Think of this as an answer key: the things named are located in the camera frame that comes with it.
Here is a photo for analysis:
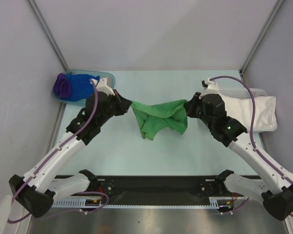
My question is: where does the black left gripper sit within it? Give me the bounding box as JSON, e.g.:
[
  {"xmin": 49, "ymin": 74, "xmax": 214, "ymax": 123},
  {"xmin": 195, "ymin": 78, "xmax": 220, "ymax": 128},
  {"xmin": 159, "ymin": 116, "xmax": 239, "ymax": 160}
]
[{"xmin": 98, "ymin": 89, "xmax": 132, "ymax": 126}]

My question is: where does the green microfibre towel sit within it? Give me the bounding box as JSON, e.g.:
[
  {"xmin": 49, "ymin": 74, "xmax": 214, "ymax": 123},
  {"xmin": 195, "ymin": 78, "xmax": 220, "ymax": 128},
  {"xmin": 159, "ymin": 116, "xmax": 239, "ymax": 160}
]
[{"xmin": 131, "ymin": 99, "xmax": 188, "ymax": 140}]

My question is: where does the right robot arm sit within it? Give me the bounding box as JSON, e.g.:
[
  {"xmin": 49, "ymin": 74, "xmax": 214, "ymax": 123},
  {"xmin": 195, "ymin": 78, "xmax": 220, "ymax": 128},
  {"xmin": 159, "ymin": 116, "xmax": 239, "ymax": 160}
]
[{"xmin": 184, "ymin": 93, "xmax": 293, "ymax": 221}]

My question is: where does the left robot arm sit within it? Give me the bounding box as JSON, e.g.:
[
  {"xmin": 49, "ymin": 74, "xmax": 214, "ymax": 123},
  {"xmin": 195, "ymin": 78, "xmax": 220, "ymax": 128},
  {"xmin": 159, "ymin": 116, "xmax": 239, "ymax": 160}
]
[{"xmin": 9, "ymin": 90, "xmax": 132, "ymax": 218}]

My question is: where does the teal plastic bin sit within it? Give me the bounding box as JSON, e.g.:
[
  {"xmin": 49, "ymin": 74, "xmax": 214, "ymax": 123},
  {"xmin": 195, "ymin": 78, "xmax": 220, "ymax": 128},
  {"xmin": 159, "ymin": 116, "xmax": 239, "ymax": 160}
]
[{"xmin": 50, "ymin": 69, "xmax": 116, "ymax": 109}]

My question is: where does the blue towel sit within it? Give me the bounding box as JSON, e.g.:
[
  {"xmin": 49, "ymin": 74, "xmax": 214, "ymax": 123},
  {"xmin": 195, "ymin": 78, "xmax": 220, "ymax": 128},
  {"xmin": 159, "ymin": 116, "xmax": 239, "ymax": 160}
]
[{"xmin": 55, "ymin": 74, "xmax": 101, "ymax": 102}]

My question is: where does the white plastic basket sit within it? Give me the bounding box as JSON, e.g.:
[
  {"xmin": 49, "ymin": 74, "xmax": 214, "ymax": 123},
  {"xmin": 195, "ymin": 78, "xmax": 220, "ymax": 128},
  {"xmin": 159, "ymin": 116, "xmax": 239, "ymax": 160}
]
[{"xmin": 219, "ymin": 88, "xmax": 268, "ymax": 133}]

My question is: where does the purple towel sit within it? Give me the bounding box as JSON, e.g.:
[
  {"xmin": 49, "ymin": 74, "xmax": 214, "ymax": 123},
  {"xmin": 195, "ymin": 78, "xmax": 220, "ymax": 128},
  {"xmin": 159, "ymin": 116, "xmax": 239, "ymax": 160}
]
[{"xmin": 53, "ymin": 73, "xmax": 71, "ymax": 98}]

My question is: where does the white towel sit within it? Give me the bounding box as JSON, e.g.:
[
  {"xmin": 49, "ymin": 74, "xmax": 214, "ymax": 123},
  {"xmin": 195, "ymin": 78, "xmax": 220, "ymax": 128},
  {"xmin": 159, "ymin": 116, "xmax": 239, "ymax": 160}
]
[{"xmin": 220, "ymin": 95, "xmax": 277, "ymax": 132}]

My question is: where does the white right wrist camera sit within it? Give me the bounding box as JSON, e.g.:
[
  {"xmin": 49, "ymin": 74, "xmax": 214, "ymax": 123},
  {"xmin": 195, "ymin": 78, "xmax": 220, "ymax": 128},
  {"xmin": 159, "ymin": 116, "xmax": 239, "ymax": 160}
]
[{"xmin": 201, "ymin": 78, "xmax": 219, "ymax": 96}]

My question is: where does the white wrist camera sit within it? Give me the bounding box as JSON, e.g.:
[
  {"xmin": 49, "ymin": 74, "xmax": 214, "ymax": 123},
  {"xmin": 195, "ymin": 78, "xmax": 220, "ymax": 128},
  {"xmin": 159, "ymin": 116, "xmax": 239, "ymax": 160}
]
[
  {"xmin": 201, "ymin": 78, "xmax": 219, "ymax": 96},
  {"xmin": 90, "ymin": 78, "xmax": 115, "ymax": 96}
]

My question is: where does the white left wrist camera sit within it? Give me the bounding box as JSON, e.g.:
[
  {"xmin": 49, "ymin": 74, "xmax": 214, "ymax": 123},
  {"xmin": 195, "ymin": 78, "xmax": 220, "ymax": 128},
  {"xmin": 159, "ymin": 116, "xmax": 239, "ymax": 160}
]
[{"xmin": 90, "ymin": 78, "xmax": 115, "ymax": 96}]

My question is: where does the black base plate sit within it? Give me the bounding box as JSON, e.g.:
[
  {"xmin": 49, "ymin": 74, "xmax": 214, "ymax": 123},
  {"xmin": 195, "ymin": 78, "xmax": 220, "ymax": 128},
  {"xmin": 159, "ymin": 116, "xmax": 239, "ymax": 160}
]
[{"xmin": 70, "ymin": 174, "xmax": 245, "ymax": 207}]

